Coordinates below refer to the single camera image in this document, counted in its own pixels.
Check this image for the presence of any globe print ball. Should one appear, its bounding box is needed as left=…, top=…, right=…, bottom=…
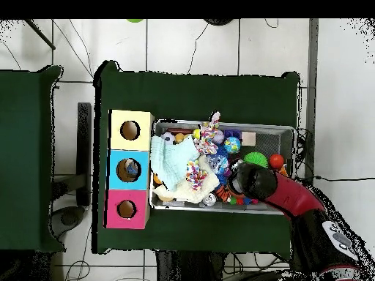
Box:
left=223, top=136, right=242, bottom=154

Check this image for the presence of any thin black cable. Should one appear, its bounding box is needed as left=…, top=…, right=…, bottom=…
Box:
left=295, top=174, right=375, bottom=183

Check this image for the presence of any wooden block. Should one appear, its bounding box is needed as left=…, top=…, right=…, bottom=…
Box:
left=241, top=131, right=256, bottom=146

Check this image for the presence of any black and white soccer ball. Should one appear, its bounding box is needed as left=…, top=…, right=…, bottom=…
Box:
left=160, top=131, right=176, bottom=145

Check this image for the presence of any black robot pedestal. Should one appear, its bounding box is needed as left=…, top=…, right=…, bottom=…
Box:
left=155, top=250, right=227, bottom=281

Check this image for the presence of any black round object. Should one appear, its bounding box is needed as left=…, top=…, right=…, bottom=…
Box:
left=203, top=18, right=235, bottom=26

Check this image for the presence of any dark green table cloth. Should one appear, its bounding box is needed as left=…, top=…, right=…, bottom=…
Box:
left=92, top=59, right=301, bottom=255
left=0, top=64, right=66, bottom=253

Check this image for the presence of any grey round stand foot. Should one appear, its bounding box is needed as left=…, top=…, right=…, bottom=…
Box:
left=49, top=204, right=89, bottom=239

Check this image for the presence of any black slanted rod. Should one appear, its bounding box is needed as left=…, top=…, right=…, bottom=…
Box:
left=23, top=18, right=56, bottom=50

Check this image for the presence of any orange ball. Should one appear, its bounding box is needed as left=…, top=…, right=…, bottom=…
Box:
left=268, top=154, right=285, bottom=170

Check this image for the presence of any black upright panel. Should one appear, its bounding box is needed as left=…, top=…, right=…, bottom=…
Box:
left=75, top=102, right=92, bottom=207

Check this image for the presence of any cream white cloth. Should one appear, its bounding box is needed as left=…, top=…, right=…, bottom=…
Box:
left=152, top=154, right=220, bottom=204

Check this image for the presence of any wooden box with three holes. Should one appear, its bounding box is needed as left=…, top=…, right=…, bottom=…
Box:
left=103, top=109, right=155, bottom=230

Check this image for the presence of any shallow mesh bin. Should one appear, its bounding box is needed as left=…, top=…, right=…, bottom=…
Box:
left=149, top=119, right=297, bottom=216

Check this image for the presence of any mint green cloth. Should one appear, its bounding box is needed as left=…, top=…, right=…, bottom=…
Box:
left=149, top=135, right=201, bottom=192

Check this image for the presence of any green spiky ball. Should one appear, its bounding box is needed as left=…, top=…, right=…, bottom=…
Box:
left=242, top=151, right=269, bottom=168

